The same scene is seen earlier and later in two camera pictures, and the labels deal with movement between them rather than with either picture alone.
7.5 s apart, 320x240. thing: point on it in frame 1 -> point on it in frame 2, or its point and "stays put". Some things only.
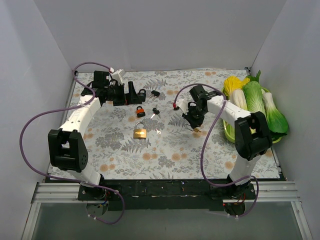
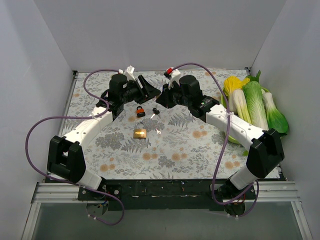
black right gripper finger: [194, 125] -> [166, 98]
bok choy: [278, 122] stays put
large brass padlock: [140, 131] stays put
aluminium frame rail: [266, 192] stays put
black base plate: [165, 195] stays put
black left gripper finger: [132, 97] -> [150, 91]
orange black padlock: [140, 111] stays put
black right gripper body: [191, 118] -> [170, 96]
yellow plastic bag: [233, 91] stays put
